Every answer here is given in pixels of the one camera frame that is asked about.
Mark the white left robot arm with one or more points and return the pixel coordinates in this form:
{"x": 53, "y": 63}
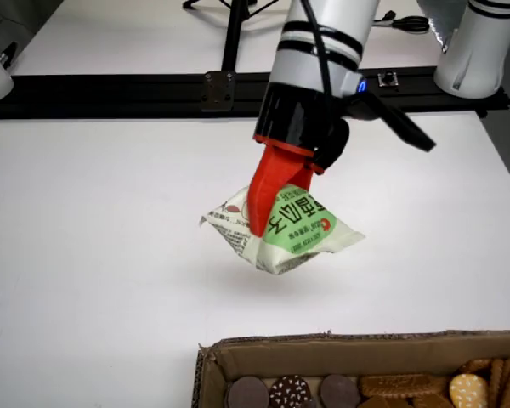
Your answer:
{"x": 344, "y": 21}

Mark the black tripod legs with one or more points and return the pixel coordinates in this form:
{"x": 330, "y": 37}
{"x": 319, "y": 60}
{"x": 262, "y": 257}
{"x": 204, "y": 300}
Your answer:
{"x": 188, "y": 4}

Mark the small square button module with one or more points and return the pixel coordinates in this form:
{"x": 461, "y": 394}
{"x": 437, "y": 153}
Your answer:
{"x": 388, "y": 79}

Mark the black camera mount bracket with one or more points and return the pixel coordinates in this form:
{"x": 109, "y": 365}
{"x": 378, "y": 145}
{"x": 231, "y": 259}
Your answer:
{"x": 399, "y": 123}

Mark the dark metal bracket plate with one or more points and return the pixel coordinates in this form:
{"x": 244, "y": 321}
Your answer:
{"x": 217, "y": 91}

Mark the reddish brown round cookie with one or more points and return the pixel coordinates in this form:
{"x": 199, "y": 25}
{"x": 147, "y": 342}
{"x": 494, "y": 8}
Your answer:
{"x": 340, "y": 393}

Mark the black aluminium rail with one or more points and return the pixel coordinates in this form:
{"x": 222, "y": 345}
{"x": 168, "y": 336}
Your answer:
{"x": 110, "y": 93}

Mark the scalloped brown round biscuit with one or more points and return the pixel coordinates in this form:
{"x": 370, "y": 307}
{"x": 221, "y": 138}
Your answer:
{"x": 478, "y": 366}

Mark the yellow dotted round biscuit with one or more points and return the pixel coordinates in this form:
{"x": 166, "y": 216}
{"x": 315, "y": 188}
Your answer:
{"x": 467, "y": 391}

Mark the green white snack packet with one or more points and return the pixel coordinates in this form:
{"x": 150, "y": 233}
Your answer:
{"x": 306, "y": 229}

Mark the brown cardboard box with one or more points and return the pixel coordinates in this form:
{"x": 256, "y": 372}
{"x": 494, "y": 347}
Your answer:
{"x": 323, "y": 359}

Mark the long rectangular brown biscuit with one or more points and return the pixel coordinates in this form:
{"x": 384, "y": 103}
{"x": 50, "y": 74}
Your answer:
{"x": 395, "y": 386}

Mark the chocolate cookie white sprinkles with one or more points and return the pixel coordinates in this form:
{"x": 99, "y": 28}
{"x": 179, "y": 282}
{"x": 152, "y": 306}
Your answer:
{"x": 289, "y": 393}

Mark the black knob clamp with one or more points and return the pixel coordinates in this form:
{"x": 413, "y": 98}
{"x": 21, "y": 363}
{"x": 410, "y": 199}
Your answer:
{"x": 9, "y": 51}

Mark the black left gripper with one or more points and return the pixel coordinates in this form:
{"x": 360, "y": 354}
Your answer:
{"x": 289, "y": 119}

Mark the black vertical pole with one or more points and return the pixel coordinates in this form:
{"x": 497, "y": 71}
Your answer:
{"x": 231, "y": 38}

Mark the small brown rectangular biscuit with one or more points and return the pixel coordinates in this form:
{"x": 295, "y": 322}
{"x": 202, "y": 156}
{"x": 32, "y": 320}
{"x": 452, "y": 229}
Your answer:
{"x": 378, "y": 403}
{"x": 429, "y": 401}

